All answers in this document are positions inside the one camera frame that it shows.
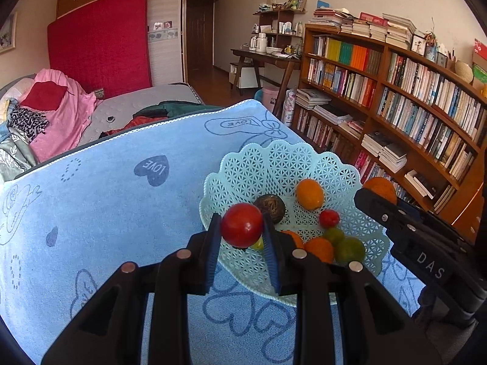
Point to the small green lime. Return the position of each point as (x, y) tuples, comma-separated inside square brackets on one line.
[(334, 235)]

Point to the white storage box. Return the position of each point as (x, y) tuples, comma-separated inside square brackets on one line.
[(247, 76)]

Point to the wooden framed picture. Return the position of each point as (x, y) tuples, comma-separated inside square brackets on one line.
[(297, 3)]

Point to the wooden bookshelf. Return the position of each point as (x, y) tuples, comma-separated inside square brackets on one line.
[(376, 80)]

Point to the wooden wardrobe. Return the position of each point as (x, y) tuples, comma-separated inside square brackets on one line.
[(163, 57)]

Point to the large green lime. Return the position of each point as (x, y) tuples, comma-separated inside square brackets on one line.
[(350, 251)]

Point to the framed wedding photo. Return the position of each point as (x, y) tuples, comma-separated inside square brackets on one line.
[(7, 32)]

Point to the white bag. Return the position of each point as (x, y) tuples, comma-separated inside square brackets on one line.
[(289, 108)]

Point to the round woven basket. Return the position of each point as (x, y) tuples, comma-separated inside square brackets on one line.
[(464, 71)]

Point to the dark brown door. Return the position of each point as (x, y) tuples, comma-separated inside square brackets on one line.
[(199, 34)]

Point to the small yellow-green fruit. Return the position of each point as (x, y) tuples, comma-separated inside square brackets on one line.
[(258, 244)]

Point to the small black framed picture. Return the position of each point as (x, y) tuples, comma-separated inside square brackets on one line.
[(418, 44)]

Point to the small red tomato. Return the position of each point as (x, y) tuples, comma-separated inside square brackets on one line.
[(329, 218)]

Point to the red pillow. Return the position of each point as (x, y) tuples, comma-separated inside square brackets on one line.
[(42, 95)]

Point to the pink trash bin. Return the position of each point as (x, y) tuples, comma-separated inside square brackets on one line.
[(271, 99)]

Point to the stacks of books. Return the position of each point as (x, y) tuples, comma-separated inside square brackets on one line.
[(365, 26)]

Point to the rows of shelved books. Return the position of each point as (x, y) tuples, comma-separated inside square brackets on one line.
[(418, 80)]

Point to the blue card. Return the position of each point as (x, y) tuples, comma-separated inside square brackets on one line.
[(322, 4)]

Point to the red cloth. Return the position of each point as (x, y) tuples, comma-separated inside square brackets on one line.
[(133, 123)]

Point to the red upright mattress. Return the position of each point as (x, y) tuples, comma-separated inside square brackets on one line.
[(99, 38)]

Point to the dark brown passion fruit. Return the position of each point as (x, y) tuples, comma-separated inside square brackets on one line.
[(272, 205)]

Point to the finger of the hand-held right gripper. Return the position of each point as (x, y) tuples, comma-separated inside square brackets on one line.
[(380, 213), (410, 208)]

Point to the blue printed towel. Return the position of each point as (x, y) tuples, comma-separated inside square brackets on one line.
[(114, 205)]

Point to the floral light blue quilt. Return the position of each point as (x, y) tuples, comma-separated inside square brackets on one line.
[(13, 156)]

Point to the pink blanket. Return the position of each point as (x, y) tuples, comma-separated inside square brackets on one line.
[(64, 121)]

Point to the wooden desk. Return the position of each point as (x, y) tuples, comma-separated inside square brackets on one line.
[(266, 57)]

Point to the white kettle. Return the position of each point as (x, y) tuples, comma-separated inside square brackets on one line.
[(260, 42)]

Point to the large red tomato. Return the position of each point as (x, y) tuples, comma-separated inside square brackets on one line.
[(241, 225)]

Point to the red box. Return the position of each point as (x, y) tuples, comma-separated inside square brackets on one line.
[(480, 50)]

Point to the orange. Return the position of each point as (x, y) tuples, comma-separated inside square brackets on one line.
[(319, 249), (380, 188), (295, 239), (310, 194)]

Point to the dark green cloth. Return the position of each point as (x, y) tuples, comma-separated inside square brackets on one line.
[(182, 108)]

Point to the grey bed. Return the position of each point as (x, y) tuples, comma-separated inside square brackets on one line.
[(152, 97)]

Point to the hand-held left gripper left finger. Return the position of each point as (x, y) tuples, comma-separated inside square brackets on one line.
[(213, 254)]

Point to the small wooden desk shelf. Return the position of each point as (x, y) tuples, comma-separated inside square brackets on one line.
[(279, 21)]

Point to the light green plastic basket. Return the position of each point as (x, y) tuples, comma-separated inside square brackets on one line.
[(274, 167)]

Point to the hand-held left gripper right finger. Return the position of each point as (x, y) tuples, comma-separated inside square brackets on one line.
[(272, 260)]

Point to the black white patterned cloth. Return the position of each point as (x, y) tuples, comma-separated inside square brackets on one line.
[(26, 123)]

